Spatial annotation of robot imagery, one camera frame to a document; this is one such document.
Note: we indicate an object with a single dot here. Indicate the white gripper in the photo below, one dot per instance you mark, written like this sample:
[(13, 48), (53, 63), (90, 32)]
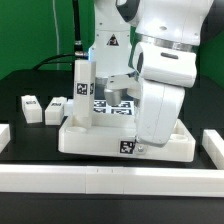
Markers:
[(158, 111)]

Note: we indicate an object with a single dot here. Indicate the white desk tabletop tray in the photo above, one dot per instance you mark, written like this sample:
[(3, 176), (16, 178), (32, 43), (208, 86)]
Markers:
[(113, 135)]

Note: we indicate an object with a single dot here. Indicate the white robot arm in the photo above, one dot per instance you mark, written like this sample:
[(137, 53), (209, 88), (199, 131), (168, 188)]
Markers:
[(147, 47)]

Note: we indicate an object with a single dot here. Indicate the white marker sheet with tags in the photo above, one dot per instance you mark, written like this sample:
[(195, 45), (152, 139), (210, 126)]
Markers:
[(101, 106)]

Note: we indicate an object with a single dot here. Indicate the white right fence block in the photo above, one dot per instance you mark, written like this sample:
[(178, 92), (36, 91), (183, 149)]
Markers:
[(213, 144)]

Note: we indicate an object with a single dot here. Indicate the white fence block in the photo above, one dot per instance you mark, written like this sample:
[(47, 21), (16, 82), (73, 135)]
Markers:
[(213, 144), (4, 136)]

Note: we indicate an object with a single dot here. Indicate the white front fence bar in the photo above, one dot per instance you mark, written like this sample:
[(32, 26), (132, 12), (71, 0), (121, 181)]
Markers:
[(111, 180)]

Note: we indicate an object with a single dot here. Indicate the white left fence block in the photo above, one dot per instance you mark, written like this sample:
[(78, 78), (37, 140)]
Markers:
[(4, 136)]

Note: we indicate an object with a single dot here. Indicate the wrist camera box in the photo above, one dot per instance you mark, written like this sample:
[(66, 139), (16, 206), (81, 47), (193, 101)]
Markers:
[(119, 85)]

